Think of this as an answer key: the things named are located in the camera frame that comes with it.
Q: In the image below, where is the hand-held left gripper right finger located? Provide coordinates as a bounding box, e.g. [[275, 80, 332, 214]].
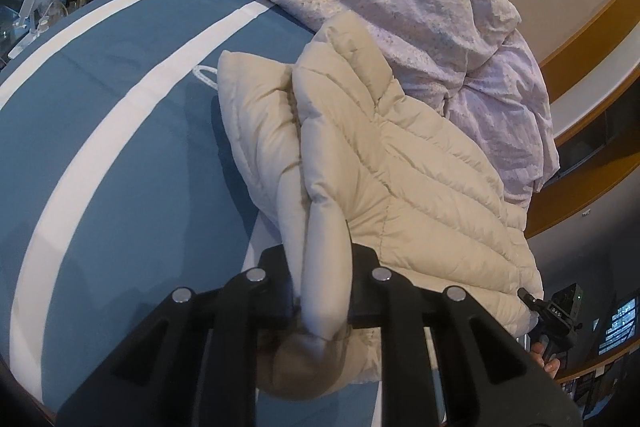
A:
[[347, 244, 583, 427]]

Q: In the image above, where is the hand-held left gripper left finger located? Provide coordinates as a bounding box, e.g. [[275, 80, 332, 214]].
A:
[[57, 246, 301, 427]]

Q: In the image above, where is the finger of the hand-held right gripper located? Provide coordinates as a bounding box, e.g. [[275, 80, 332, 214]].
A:
[[517, 288, 546, 315]]

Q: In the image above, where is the beige puffer jacket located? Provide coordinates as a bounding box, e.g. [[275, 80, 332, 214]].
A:
[[216, 12, 543, 400]]

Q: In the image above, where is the person's right hand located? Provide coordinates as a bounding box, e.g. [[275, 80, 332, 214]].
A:
[[530, 341, 565, 379]]

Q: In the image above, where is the window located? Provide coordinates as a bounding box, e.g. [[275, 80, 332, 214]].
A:
[[597, 294, 638, 355]]

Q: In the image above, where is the bookshelf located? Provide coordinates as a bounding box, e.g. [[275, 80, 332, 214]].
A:
[[557, 349, 640, 418]]

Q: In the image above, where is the bed with blue striped sheet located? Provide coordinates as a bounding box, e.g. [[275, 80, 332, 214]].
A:
[[0, 0, 531, 413]]

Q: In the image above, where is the wooden headboard frame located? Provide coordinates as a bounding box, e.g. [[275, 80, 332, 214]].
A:
[[524, 0, 640, 239]]

